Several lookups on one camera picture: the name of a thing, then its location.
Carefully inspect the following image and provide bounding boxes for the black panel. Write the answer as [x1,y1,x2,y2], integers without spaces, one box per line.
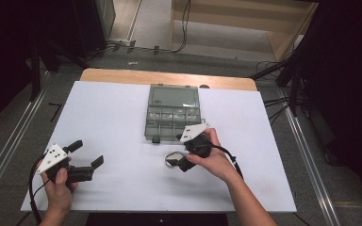
[85,212,229,226]

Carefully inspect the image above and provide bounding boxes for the person's left hand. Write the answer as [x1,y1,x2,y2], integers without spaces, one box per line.
[40,156,79,218]

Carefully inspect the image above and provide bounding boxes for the black metal stand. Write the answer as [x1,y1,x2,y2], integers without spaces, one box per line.
[27,40,92,102]
[249,55,307,118]

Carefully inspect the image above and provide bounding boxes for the silver oval bracelet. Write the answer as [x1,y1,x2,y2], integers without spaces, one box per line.
[164,151,187,169]

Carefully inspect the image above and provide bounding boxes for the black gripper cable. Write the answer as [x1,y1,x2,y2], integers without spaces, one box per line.
[28,154,50,225]
[206,143,245,181]

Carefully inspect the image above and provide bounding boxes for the light wooden cabinet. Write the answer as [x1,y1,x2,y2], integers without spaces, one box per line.
[169,0,320,62]

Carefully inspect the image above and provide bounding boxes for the grey transparent compartment storage box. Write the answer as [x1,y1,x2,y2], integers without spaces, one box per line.
[143,83,207,145]

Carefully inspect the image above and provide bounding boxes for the black hanging cable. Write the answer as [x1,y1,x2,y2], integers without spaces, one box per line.
[172,0,192,54]

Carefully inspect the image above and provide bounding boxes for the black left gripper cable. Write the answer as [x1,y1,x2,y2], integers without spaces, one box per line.
[28,154,50,225]

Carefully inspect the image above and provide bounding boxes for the wooden table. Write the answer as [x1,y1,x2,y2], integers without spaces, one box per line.
[79,68,258,92]

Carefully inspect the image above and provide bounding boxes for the metal floor rail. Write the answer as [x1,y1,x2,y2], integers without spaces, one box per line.
[0,72,51,212]
[277,89,342,226]

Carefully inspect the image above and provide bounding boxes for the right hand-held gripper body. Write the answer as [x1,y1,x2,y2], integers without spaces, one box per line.
[179,122,213,159]

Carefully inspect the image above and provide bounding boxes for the white table cover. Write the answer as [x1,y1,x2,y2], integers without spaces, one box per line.
[20,80,297,213]

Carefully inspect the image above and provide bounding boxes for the black floor cables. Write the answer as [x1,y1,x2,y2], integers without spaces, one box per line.
[263,96,291,127]

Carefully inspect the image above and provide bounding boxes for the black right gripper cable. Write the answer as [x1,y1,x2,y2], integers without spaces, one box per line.
[206,143,245,181]

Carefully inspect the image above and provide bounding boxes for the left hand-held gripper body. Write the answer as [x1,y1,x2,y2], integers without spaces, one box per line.
[36,143,94,186]

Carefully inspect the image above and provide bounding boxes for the person's right hand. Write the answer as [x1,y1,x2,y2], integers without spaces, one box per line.
[185,127,243,185]

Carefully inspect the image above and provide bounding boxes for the black curtain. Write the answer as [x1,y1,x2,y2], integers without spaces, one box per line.
[0,0,107,135]
[295,0,362,208]

